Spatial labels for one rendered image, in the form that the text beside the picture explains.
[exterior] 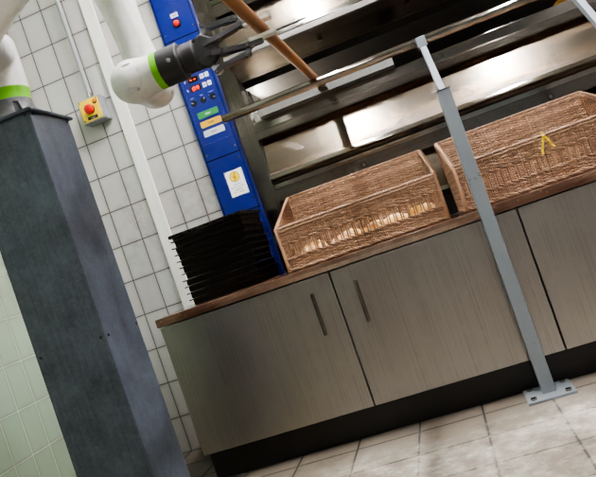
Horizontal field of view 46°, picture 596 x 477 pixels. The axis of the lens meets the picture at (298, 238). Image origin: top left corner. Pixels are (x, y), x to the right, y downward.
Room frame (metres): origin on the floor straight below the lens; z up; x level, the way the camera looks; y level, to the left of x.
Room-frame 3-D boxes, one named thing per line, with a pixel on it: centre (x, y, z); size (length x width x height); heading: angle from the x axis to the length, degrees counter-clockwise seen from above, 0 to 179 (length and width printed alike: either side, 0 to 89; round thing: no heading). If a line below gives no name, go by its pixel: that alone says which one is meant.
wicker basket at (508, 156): (2.33, -0.83, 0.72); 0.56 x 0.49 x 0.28; 80
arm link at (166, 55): (1.71, 0.15, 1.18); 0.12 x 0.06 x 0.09; 168
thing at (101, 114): (2.85, 0.62, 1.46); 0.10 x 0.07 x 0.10; 79
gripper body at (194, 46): (1.69, 0.07, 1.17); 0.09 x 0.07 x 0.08; 78
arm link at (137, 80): (1.73, 0.24, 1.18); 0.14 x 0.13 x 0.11; 78
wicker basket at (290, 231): (2.46, -0.24, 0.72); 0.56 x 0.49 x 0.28; 81
